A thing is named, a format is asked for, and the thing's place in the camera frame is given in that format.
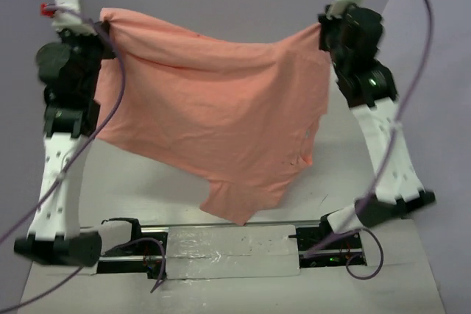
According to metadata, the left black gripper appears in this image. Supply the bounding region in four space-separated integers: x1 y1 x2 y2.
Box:
58 17 120 94

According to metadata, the salmon pink t-shirt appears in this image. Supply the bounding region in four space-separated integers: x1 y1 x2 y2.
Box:
95 8 330 225

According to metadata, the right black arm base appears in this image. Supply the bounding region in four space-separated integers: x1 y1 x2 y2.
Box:
289 221 366 269

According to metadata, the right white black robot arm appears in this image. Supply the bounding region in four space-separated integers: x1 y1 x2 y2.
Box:
319 4 436 249

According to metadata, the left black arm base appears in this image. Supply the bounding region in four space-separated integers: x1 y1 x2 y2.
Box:
96 218 169 283

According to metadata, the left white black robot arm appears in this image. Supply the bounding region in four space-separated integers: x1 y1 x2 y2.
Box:
14 28 113 267

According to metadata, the silver tape patch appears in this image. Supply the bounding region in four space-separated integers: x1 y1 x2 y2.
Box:
166 225 300 279

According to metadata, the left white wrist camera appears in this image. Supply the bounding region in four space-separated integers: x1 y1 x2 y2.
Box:
40 0 96 35

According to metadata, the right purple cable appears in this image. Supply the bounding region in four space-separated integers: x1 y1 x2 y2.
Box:
300 0 433 282

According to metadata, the purple cable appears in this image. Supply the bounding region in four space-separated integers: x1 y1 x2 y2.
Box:
0 7 128 311
300 0 433 282

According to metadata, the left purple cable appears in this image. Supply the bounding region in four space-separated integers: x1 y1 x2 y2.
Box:
0 7 128 311

